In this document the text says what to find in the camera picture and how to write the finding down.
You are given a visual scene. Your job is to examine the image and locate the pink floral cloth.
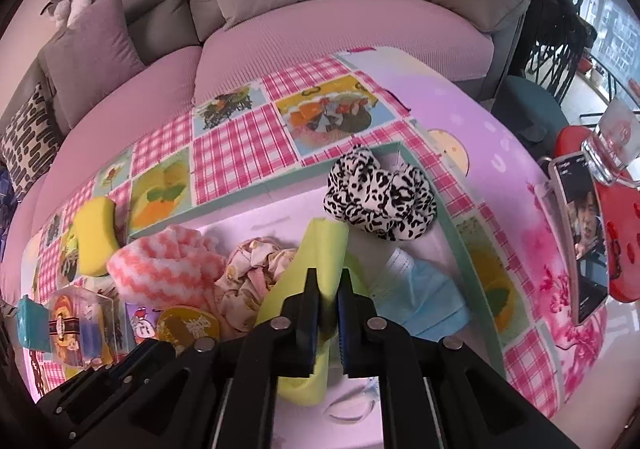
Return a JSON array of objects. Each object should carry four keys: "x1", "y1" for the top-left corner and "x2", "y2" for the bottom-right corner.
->
[{"x1": 214, "y1": 236, "x2": 301, "y2": 334}]

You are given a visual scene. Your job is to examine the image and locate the light teal tray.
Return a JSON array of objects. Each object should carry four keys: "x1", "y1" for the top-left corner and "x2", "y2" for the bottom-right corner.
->
[{"x1": 127, "y1": 140, "x2": 508, "y2": 449}]

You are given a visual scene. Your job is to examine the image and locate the blue face mask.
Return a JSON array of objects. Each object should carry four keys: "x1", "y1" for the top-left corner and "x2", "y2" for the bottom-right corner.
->
[{"x1": 367, "y1": 249, "x2": 472, "y2": 342}]

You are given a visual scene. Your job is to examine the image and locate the grey sofa with pink cover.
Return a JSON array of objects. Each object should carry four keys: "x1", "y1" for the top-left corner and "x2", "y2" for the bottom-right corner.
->
[{"x1": 0, "y1": 0, "x2": 536, "y2": 250}]

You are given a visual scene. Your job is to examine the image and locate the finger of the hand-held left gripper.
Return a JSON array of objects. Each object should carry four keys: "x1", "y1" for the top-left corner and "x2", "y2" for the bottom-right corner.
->
[
  {"x1": 35, "y1": 368, "x2": 153, "y2": 449},
  {"x1": 107, "y1": 338, "x2": 177, "y2": 385}
]

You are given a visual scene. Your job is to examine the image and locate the purple grey pillow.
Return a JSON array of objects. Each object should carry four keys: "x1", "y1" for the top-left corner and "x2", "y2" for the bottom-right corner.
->
[{"x1": 37, "y1": 0, "x2": 147, "y2": 130}]

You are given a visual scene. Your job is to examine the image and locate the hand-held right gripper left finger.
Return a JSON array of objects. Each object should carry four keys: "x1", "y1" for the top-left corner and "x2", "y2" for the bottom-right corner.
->
[{"x1": 135, "y1": 268, "x2": 322, "y2": 449}]

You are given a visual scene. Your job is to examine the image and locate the clear glass cup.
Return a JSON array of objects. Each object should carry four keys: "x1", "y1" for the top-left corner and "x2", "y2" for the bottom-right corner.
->
[{"x1": 581, "y1": 99, "x2": 640, "y2": 187}]

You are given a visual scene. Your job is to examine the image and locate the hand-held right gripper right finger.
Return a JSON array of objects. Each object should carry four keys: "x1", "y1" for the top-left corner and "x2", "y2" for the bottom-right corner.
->
[{"x1": 336, "y1": 268, "x2": 566, "y2": 449}]

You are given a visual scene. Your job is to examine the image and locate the black chairs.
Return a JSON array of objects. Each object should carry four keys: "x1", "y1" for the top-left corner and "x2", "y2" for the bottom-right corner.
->
[{"x1": 530, "y1": 0, "x2": 598, "y2": 104}]

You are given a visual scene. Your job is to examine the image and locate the clear plastic printed box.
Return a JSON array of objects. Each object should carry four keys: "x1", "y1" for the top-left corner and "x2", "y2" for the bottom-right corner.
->
[{"x1": 47, "y1": 285, "x2": 132, "y2": 370}]

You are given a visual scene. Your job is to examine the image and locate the smartphone in clear case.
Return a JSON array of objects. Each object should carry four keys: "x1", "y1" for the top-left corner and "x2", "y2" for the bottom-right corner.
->
[{"x1": 547, "y1": 151, "x2": 610, "y2": 327}]

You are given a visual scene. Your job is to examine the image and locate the yellow round printed packet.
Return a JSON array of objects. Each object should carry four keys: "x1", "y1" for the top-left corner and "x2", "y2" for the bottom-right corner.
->
[{"x1": 157, "y1": 306, "x2": 220, "y2": 345}]

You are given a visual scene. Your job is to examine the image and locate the teal packet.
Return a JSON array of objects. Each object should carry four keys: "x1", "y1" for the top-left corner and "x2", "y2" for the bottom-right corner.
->
[{"x1": 17, "y1": 295, "x2": 52, "y2": 352}]

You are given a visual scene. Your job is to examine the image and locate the orange white zigzag cloth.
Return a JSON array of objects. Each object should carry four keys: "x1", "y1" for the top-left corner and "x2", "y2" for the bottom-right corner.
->
[{"x1": 106, "y1": 224, "x2": 228, "y2": 325}]

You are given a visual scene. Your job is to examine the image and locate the yellow sponge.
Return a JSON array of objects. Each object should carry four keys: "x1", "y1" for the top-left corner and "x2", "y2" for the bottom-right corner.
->
[{"x1": 74, "y1": 196, "x2": 121, "y2": 277}]

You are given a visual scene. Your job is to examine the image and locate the leopard print scrunchie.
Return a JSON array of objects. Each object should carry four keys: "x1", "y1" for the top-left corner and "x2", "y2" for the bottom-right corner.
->
[{"x1": 323, "y1": 145, "x2": 438, "y2": 242}]

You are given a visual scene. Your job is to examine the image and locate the red plastic stool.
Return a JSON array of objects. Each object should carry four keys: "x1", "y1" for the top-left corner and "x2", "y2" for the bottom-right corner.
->
[{"x1": 552, "y1": 125, "x2": 640, "y2": 304}]

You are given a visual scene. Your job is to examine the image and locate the lime green sponge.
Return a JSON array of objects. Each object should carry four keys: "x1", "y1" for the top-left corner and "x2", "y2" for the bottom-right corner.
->
[{"x1": 255, "y1": 218, "x2": 351, "y2": 406}]

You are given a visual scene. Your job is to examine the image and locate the dark teal round stool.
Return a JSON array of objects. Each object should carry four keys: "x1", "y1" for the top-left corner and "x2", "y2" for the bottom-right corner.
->
[{"x1": 492, "y1": 75, "x2": 568, "y2": 154}]

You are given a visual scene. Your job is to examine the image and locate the black white patterned pillow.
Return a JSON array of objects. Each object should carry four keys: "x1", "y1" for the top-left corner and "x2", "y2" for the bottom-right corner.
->
[{"x1": 0, "y1": 81, "x2": 61, "y2": 194}]

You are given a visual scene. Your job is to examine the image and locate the purple cartoon packet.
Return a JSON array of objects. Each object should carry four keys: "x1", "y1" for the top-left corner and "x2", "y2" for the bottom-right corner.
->
[{"x1": 125, "y1": 301, "x2": 163, "y2": 345}]

